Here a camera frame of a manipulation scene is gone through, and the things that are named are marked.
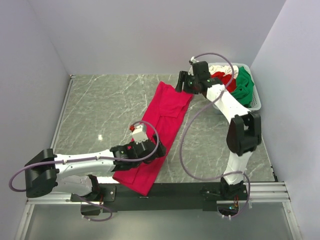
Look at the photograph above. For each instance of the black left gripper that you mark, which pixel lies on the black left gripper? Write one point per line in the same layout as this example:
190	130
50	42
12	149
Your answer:
161	152

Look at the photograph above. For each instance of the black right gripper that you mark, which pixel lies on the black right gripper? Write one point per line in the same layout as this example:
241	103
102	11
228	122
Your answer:
183	78

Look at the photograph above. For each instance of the magenta pink t-shirt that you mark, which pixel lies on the magenta pink t-shirt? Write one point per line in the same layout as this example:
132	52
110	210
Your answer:
166	113

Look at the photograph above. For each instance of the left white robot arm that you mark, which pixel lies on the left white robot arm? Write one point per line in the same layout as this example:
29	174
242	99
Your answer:
75	174

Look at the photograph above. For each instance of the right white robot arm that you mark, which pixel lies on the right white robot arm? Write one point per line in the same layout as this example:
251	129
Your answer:
244	132

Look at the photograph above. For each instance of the red t-shirt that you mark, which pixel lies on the red t-shirt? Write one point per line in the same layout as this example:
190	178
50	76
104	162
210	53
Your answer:
225	78

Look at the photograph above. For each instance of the white t-shirt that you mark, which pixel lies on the white t-shirt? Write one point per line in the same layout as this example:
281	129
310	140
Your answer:
226	69

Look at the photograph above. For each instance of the green t-shirt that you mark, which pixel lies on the green t-shirt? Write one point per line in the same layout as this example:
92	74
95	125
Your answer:
244	88

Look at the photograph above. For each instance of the white plastic laundry basket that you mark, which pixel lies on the white plastic laundry basket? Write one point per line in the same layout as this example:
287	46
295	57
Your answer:
256	103

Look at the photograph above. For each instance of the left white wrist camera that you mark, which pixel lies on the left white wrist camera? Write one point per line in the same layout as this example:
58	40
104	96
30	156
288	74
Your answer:
139	133

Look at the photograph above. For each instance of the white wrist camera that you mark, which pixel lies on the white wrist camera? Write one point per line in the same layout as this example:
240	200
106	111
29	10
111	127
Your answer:
139	133
193	60

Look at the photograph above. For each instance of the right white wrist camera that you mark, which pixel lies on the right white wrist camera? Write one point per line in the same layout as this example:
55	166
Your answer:
193	60

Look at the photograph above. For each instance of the aluminium frame rail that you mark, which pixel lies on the aluminium frame rail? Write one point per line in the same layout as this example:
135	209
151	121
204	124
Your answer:
260	192

